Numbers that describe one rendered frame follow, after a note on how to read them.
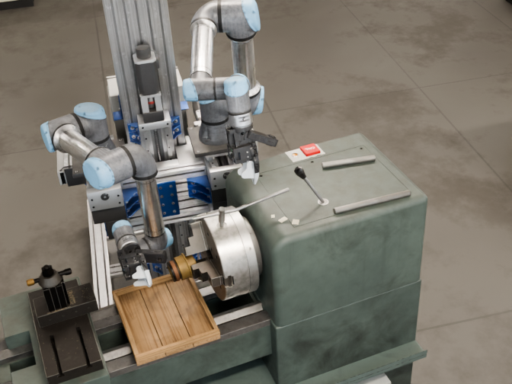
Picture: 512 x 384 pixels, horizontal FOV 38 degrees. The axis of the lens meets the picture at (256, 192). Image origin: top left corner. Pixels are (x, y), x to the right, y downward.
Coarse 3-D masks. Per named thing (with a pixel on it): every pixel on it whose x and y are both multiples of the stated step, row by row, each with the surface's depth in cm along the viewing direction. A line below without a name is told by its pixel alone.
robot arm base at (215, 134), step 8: (224, 120) 304; (200, 128) 309; (208, 128) 305; (216, 128) 304; (224, 128) 306; (200, 136) 309; (208, 136) 308; (216, 136) 306; (224, 136) 306; (208, 144) 308; (216, 144) 307
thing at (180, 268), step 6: (174, 258) 257; (180, 258) 257; (186, 258) 256; (192, 258) 258; (168, 264) 256; (174, 264) 256; (180, 264) 255; (186, 264) 255; (168, 270) 261; (174, 270) 255; (180, 270) 255; (186, 270) 255; (174, 276) 255; (180, 276) 256; (186, 276) 256; (192, 276) 257
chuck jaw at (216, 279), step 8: (192, 264) 256; (200, 264) 256; (208, 264) 256; (192, 272) 257; (200, 272) 253; (208, 272) 252; (216, 272) 252; (216, 280) 250; (224, 280) 250; (232, 280) 251
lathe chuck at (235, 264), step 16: (208, 224) 252; (208, 240) 257; (224, 240) 249; (240, 240) 250; (208, 256) 266; (224, 256) 247; (240, 256) 249; (224, 272) 248; (240, 272) 250; (224, 288) 253; (240, 288) 254
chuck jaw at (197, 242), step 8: (192, 224) 258; (200, 224) 259; (192, 232) 259; (200, 232) 259; (192, 240) 258; (200, 240) 259; (184, 248) 259; (192, 248) 258; (200, 248) 259; (208, 248) 260
